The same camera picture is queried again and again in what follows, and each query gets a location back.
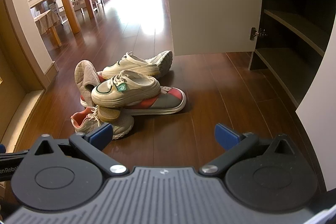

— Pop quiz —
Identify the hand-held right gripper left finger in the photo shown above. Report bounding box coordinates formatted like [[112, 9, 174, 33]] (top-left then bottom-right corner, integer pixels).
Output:
[[28, 123, 129, 176]]

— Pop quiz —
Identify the white cabinet door with hinge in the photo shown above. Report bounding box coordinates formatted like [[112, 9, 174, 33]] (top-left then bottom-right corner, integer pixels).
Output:
[[161, 0, 264, 57]]

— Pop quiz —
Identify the dark shoe cabinet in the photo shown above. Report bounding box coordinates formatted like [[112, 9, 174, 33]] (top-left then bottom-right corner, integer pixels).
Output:
[[248, 0, 336, 109]]

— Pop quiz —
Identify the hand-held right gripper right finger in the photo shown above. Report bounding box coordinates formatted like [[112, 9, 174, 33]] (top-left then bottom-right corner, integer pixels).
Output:
[[199, 123, 302, 176]]

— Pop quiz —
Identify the metal door hinge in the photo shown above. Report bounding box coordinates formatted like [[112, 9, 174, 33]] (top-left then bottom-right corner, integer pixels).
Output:
[[249, 27, 269, 41]]

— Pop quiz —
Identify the white mule sneaker green label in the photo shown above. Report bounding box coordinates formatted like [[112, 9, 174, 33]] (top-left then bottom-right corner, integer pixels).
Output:
[[101, 52, 160, 80], [91, 70, 161, 109]]

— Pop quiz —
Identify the wooden stool with cloth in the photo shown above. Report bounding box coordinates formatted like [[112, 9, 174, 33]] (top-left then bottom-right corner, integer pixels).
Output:
[[33, 9, 62, 47]]

